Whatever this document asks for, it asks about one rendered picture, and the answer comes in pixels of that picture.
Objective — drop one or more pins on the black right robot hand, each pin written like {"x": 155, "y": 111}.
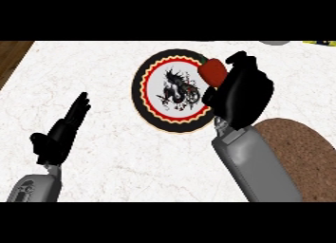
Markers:
{"x": 245, "y": 95}

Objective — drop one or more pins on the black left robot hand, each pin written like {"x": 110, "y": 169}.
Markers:
{"x": 60, "y": 139}

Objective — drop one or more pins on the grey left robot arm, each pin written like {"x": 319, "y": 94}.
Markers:
{"x": 37, "y": 186}

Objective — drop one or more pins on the black red patterned plate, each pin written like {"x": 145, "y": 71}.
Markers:
{"x": 173, "y": 91}

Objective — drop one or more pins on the brown round placemat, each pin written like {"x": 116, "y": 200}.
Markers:
{"x": 306, "y": 161}

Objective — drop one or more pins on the grey round object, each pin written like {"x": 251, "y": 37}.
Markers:
{"x": 275, "y": 42}

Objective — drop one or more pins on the yellow blue flat object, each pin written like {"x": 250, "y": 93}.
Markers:
{"x": 324, "y": 43}

